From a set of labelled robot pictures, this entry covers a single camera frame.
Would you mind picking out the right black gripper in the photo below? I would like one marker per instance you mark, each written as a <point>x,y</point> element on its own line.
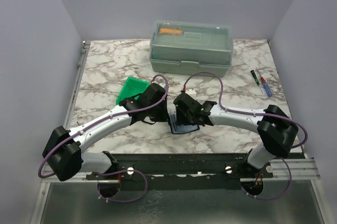
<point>181,119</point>

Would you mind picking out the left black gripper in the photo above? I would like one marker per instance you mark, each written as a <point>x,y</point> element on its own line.
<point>164,116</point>

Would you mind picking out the black card holder wallet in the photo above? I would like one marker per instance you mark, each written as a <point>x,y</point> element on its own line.
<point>180,129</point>

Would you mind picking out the green plastic bin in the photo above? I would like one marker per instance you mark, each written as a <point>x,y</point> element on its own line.
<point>132,87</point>

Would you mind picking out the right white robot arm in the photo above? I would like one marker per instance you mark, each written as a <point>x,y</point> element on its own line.
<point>274,127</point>

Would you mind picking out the grey plastic tool box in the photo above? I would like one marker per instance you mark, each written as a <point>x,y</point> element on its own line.
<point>201,48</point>

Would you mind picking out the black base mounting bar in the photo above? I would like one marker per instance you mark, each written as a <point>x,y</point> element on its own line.
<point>133,171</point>

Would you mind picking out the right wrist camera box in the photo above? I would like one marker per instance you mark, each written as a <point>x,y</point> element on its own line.
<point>191,92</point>

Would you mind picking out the orange handled tool in box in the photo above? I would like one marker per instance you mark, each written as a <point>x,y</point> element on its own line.
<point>168,31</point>

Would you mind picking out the green handled screwdriver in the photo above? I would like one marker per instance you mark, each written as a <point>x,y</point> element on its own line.
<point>256,79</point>

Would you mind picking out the aluminium rail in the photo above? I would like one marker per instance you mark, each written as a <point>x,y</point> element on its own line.
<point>297,169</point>

